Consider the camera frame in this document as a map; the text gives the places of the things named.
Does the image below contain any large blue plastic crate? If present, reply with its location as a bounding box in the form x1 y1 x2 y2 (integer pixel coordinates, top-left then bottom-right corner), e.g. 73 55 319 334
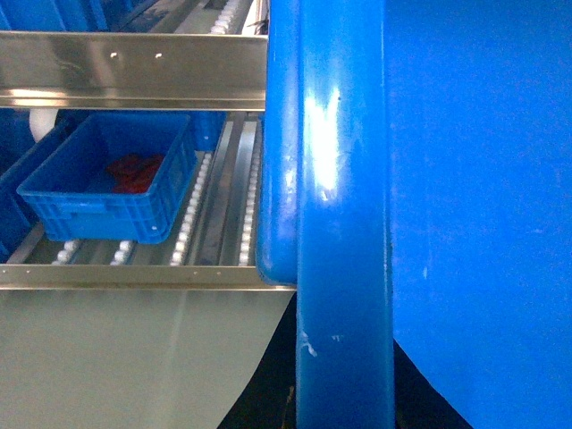
257 1 571 428

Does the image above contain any small blue bin on shelf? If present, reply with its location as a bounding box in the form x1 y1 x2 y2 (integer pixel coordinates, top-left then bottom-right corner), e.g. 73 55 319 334
17 112 197 244

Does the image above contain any white roller track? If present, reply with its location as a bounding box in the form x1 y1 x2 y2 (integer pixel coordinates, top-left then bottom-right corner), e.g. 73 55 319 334
239 121 262 266
170 152 213 266

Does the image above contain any red item in bin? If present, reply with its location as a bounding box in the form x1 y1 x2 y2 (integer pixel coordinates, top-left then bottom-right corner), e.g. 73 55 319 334
105 153 164 194

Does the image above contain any steel upper shelf rail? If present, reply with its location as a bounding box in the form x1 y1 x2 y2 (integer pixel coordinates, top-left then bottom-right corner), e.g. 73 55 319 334
1 31 267 112

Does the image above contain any steel shelf rail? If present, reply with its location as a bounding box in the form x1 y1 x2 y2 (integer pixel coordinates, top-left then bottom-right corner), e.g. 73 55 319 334
1 265 296 292
1 31 267 112

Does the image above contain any steel lower shelf rail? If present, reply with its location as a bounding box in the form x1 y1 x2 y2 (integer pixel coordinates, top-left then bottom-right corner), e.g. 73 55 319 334
1 265 296 292

